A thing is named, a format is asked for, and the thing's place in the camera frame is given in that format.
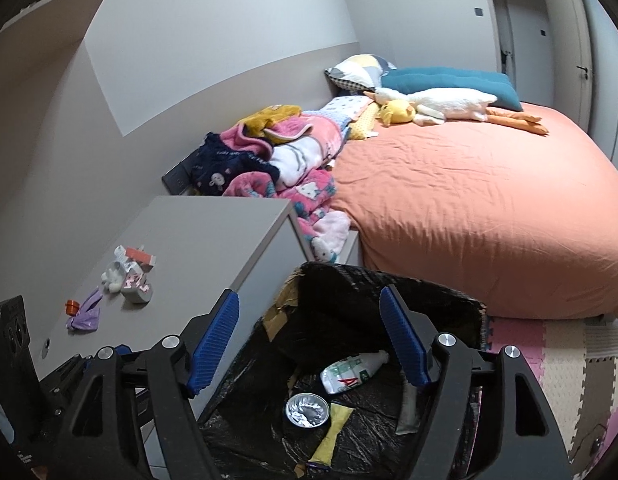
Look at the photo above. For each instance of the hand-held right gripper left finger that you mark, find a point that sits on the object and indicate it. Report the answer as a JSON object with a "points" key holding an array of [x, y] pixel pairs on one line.
{"points": [[214, 340]]}

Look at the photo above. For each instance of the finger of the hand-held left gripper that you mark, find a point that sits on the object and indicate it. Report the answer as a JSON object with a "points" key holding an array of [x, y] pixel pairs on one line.
{"points": [[69, 377]]}

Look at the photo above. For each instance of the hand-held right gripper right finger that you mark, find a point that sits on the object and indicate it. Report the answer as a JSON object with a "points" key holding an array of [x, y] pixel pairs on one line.
{"points": [[404, 340]]}

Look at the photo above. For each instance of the purple plastic bag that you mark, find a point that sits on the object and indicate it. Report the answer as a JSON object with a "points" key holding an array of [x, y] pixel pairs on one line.
{"points": [[84, 317]]}

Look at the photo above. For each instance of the orange bottle cap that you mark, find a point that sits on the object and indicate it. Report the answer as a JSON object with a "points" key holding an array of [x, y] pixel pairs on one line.
{"points": [[71, 306]]}

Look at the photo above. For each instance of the cardboard bin with black bag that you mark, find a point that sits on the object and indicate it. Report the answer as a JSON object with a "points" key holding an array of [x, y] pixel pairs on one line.
{"points": [[339, 300]]}

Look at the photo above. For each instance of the pink and white box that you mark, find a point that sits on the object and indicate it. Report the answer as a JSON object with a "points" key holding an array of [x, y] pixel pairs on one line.
{"points": [[136, 290]]}

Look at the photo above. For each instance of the orange carton box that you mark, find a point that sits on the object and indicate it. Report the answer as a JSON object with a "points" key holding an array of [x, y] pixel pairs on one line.
{"points": [[141, 259]]}

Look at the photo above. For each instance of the white plastic bottle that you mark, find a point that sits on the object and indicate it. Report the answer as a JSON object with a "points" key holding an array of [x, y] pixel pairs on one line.
{"points": [[349, 372]]}

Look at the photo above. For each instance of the grey packet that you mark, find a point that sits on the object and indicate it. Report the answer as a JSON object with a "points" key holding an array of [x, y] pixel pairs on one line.
{"points": [[408, 410]]}

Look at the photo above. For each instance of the grey desk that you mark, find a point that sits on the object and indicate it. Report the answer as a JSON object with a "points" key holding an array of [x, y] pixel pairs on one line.
{"points": [[189, 240]]}

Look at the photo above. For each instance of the yellow packet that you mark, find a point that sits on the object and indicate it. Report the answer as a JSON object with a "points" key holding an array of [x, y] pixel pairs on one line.
{"points": [[334, 425]]}

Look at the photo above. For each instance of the round foil cup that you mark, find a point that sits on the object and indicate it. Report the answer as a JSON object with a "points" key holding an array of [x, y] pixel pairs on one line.
{"points": [[306, 410]]}

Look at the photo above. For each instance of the bed with orange sheet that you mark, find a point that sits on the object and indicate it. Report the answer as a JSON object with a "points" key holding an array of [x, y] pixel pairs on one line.
{"points": [[464, 200]]}

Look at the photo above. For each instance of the foam puzzle floor mat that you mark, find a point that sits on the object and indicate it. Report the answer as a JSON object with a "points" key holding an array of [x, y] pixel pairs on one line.
{"points": [[564, 375]]}

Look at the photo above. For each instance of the pink cat print blanket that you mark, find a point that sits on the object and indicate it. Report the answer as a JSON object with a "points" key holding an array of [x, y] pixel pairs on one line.
{"points": [[309, 195]]}

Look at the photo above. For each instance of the navy printed garment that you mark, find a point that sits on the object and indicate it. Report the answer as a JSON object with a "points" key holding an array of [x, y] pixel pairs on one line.
{"points": [[229, 165]]}

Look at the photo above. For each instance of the yellow dotted pillow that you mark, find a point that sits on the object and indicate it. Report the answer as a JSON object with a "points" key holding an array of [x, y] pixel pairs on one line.
{"points": [[363, 125]]}

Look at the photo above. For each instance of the yellow duck plush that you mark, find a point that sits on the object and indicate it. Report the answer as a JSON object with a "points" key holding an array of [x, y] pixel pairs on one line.
{"points": [[396, 112]]}

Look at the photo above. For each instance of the mustard yellow garment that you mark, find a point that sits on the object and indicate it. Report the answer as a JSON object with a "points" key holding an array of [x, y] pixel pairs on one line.
{"points": [[269, 115]]}

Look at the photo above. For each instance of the pink fleece blanket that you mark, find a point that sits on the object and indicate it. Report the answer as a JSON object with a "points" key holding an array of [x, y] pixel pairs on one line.
{"points": [[309, 127]]}

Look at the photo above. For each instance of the white dotted blanket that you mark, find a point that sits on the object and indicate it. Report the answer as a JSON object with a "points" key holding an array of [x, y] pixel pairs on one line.
{"points": [[344, 107]]}

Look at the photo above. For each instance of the white goose plush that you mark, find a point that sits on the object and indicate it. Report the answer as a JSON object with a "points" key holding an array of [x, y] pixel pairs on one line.
{"points": [[449, 102]]}

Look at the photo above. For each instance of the teal pillow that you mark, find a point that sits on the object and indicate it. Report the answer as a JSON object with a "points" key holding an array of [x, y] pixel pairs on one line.
{"points": [[449, 80]]}

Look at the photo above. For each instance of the patterned patchwork pillow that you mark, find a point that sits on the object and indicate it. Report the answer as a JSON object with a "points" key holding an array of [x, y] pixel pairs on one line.
{"points": [[356, 70]]}

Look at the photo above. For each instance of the white door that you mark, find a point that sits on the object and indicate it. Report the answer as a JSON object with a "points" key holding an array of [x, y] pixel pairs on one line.
{"points": [[539, 35]]}

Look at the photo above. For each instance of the grey wall cabinet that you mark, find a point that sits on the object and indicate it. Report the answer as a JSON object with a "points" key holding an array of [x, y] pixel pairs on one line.
{"points": [[49, 0]]}

